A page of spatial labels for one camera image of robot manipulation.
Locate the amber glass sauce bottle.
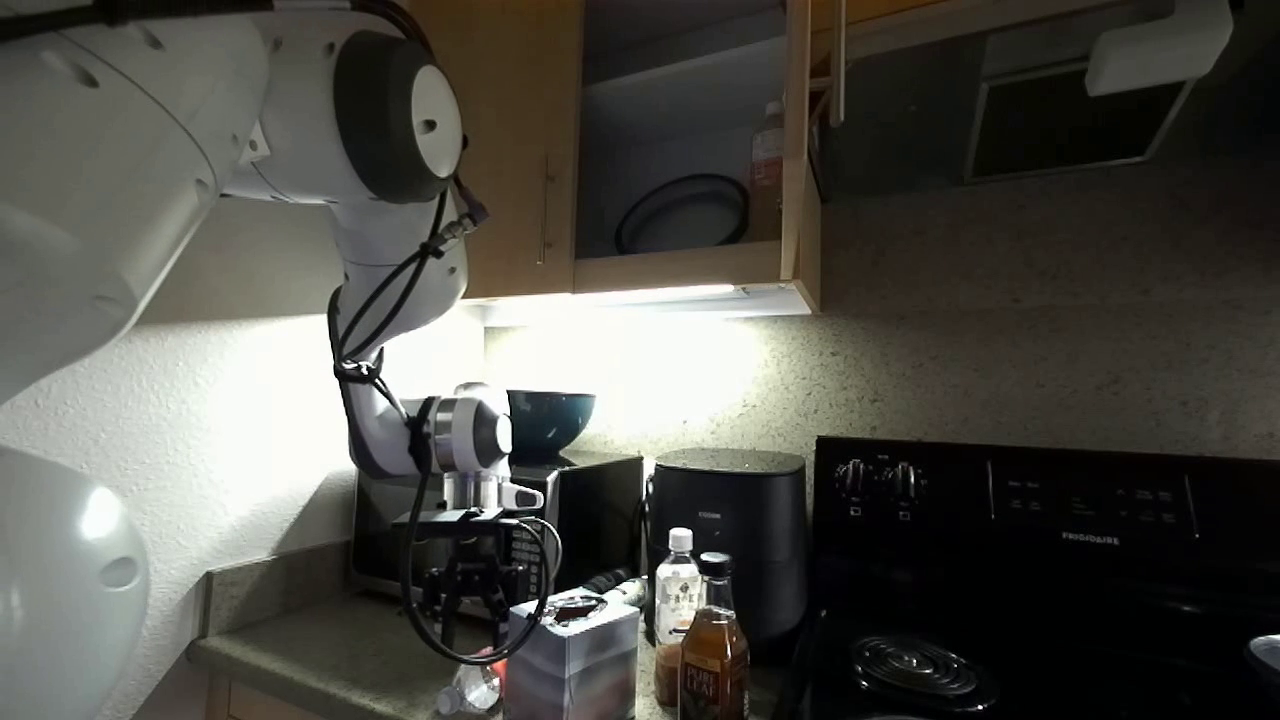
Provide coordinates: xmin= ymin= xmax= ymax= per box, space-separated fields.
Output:
xmin=676 ymin=551 xmax=746 ymax=720

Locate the silver tissue box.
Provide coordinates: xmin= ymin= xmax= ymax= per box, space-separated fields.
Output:
xmin=498 ymin=587 xmax=638 ymax=720

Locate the black electric stove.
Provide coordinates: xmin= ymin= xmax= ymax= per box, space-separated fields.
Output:
xmin=776 ymin=435 xmax=1280 ymax=720

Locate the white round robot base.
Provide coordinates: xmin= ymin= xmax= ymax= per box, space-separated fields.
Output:
xmin=0 ymin=448 xmax=148 ymax=720

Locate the black air fryer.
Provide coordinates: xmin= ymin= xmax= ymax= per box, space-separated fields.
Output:
xmin=648 ymin=448 xmax=806 ymax=657

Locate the stainless steel microwave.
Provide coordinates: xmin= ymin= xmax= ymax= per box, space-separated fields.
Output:
xmin=353 ymin=457 xmax=645 ymax=594

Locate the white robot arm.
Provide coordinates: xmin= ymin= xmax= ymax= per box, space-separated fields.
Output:
xmin=0 ymin=0 xmax=511 ymax=537

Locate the range hood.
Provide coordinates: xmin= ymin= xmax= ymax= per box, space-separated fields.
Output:
xmin=819 ymin=0 xmax=1239 ymax=200

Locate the clear water bottle white cap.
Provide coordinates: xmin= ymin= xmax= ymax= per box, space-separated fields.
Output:
xmin=653 ymin=526 xmax=702 ymax=644

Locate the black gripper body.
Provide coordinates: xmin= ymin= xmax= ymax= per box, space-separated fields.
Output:
xmin=390 ymin=510 xmax=551 ymax=616

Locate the wooden top cabinet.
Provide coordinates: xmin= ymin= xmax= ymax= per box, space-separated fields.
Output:
xmin=401 ymin=0 xmax=1275 ymax=313

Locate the dark blue bowl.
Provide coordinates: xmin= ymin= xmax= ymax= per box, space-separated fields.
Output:
xmin=507 ymin=386 xmax=597 ymax=461

